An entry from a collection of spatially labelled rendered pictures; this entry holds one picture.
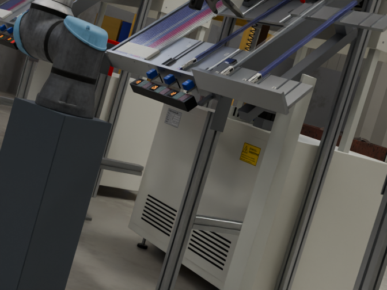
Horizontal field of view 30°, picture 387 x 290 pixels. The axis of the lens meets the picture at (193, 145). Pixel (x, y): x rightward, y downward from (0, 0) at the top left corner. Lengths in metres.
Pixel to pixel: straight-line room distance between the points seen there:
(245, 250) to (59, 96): 0.72
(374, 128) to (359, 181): 9.43
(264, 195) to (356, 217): 0.74
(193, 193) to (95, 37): 0.62
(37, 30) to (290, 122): 0.74
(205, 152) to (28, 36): 0.63
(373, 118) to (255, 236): 10.13
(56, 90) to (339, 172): 1.20
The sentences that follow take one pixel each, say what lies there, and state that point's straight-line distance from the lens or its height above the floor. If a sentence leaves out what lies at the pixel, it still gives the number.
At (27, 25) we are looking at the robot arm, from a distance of 1.92.
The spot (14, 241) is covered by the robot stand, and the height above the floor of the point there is 0.21.
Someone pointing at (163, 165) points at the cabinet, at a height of 0.36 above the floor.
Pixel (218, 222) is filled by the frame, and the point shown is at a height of 0.31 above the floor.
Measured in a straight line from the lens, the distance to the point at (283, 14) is 2.50.
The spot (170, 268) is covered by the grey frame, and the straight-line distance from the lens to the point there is 2.23.
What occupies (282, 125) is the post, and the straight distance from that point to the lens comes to 2.07.
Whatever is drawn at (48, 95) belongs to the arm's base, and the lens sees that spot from 1.80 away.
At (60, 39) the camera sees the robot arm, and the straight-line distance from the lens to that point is 1.83.
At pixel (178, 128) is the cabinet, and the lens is 2.80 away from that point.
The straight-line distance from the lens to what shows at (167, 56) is 2.52.
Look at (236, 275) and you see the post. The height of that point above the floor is 0.21.
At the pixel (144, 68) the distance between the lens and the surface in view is 2.52.
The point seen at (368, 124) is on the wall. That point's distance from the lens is 12.17.
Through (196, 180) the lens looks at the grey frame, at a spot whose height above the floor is 0.43.
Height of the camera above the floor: 0.72
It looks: 5 degrees down
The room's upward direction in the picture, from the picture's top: 16 degrees clockwise
